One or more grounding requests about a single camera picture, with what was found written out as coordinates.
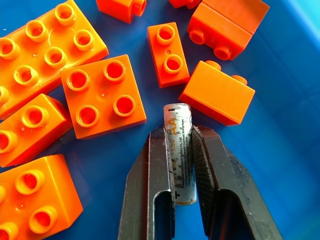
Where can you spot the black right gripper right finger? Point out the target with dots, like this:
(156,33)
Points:
(220,175)

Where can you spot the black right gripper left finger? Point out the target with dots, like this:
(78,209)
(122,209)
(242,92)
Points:
(140,180)

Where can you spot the white AA battery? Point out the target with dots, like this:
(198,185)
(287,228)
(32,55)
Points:
(178,140)

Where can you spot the blue plastic bin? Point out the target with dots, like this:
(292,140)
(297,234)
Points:
(275,150)

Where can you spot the orange two-stud building brick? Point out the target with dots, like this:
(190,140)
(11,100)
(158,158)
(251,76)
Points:
(168,53)
(122,8)
(217,93)

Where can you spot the orange four-stud building brick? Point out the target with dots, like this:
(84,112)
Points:
(27,130)
(102,96)
(37,197)
(225,25)

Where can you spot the orange eight-stud building brick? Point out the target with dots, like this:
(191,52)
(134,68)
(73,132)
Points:
(42,50)

